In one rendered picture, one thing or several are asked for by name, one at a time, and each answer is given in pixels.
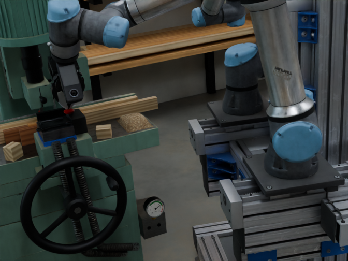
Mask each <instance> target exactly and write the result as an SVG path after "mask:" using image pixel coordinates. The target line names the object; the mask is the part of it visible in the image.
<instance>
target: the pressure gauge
mask: <svg viewBox="0 0 348 261"><path fill-rule="evenodd" d="M143 208H144V211H145V212H146V213H147V215H148V216H149V217H151V219H156V218H157V217H158V216H160V215H161V214H162V213H163V212H164V209H165V205H164V203H163V202H162V201H161V200H160V199H159V198H158V197H156V196H152V197H149V198H148V199H147V200H146V201H145V202H144V205H143ZM155 208H157V209H156V210H155Z"/></svg>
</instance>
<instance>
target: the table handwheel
mask: <svg viewBox="0 0 348 261"><path fill-rule="evenodd" d="M78 166H84V167H91V168H95V169H97V170H100V171H101V172H103V173H104V174H106V175H107V176H111V177H112V178H113V179H115V180H116V181H117V183H118V185H119V188H118V189H117V190H116V192H117V206H116V209H115V210H109V209H103V208H98V207H93V206H89V205H87V203H86V201H85V199H84V197H83V196H82V195H81V194H78V193H76V190H75V185H74V181H73V176H72V171H71V167H78ZM61 170H65V174H66V178H67V183H68V188H69V192H66V193H64V190H63V187H62V185H59V186H58V187H59V189H60V191H61V193H62V195H63V197H64V201H63V208H64V210H65V212H64V213H63V214H62V215H60V216H59V217H58V218H57V219H56V220H55V221H54V222H53V223H52V224H51V225H50V226H49V227H47V228H46V229H45V230H44V231H43V232H42V233H41V234H40V233H39V232H38V231H37V229H36V228H35V226H34V224H33V221H32V216H31V207H32V202H33V199H34V196H35V194H36V192H37V191H38V189H39V188H40V186H41V185H42V184H43V183H44V182H45V181H46V180H47V179H48V178H49V177H51V176H52V175H54V174H55V173H57V172H59V171H61ZM126 205H127V191H126V186H125V183H124V181H123V179H122V177H121V176H120V174H119V173H118V172H117V171H116V169H114V168H113V167H112V166H111V165H110V164H108V163H107V162H105V161H103V160H101V159H98V158H95V157H91V156H70V157H66V158H62V159H60V160H57V161H55V162H53V163H51V164H49V165H48V166H46V167H45V168H43V169H42V170H41V171H40V172H39V173H37V174H36V175H35V176H34V178H33V179H32V180H31V181H30V183H29V184H28V186H27V187H26V189H25V191H24V194H23V196H22V199H21V204H20V219H21V223H22V226H23V229H24V231H25V233H26V234H27V236H28V237H29V238H30V239H31V241H32V242H34V243H35V244H36V245H37V246H39V247H40V248H42V249H44V250H46V251H49V252H52V253H56V254H77V253H81V252H85V251H88V250H90V249H92V248H94V247H96V246H98V245H100V244H101V243H103V242H104V241H105V240H107V239H108V238H109V237H110V236H111V235H112V234H113V233H114V232H115V230H116V229H117V228H118V226H119V224H120V223H121V221H122V219H123V216H124V214H125V210H126ZM87 212H93V213H99V214H104V215H109V216H112V219H111V220H110V222H109V223H108V224H107V226H106V227H105V228H104V229H103V230H102V231H101V232H99V233H98V234H97V235H95V236H94V237H92V238H90V239H88V240H86V241H82V242H79V243H73V244H61V243H56V242H52V241H50V240H48V239H46V236H47V235H48V234H50V233H51V232H52V231H53V230H54V229H55V228H56V227H58V226H59V225H60V224H61V223H62V222H63V221H65V220H66V219H67V218H68V217H69V218H71V219H73V220H78V219H80V218H82V217H84V216H85V215H86V214H87Z"/></svg>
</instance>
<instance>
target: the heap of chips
mask: <svg viewBox="0 0 348 261"><path fill-rule="evenodd" d="M116 121H117V122H118V123H119V124H120V125H121V126H122V127H123V128H124V129H125V130H126V131H127V132H128V133H130V132H134V131H138V130H141V129H146V128H150V127H154V126H153V125H152V124H150V123H149V121H148V120H147V119H146V118H145V117H144V116H143V115H142V114H140V113H137V112H134V113H129V114H125V115H123V116H121V117H120V119H117V120H116Z"/></svg>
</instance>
